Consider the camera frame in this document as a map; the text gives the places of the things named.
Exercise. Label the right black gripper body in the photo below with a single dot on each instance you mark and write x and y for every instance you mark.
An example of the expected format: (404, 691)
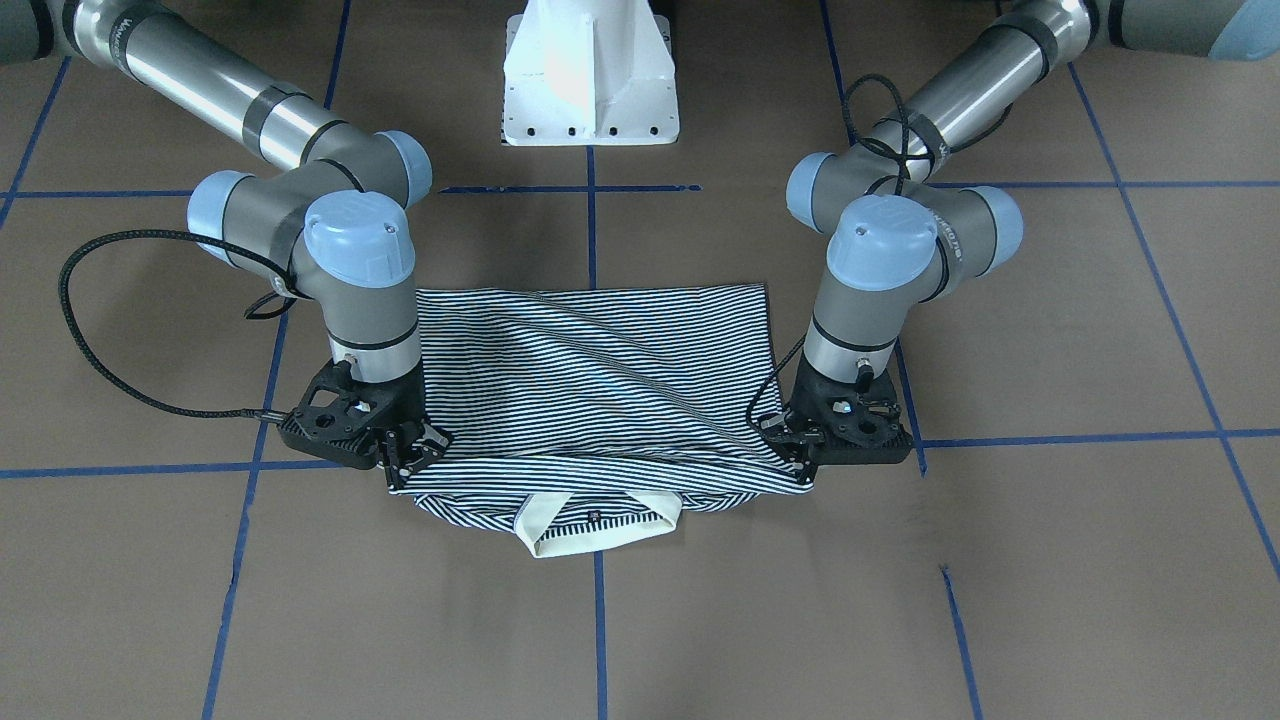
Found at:
(412, 444)

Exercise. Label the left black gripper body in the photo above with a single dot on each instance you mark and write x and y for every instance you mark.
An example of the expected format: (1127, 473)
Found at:
(783, 437)

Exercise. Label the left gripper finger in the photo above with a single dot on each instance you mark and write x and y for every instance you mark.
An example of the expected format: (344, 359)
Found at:
(797, 448)

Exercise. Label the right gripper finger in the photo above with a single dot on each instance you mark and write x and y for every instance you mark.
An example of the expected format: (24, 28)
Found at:
(408, 448)

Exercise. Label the striped polo shirt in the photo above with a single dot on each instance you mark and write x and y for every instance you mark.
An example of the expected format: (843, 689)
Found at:
(587, 419)

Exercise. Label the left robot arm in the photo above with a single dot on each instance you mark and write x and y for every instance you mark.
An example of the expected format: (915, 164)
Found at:
(895, 242)

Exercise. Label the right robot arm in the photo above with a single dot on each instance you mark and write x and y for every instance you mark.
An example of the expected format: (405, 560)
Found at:
(330, 227)

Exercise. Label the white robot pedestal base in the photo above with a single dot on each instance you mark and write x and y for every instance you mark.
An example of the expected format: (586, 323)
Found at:
(590, 73)

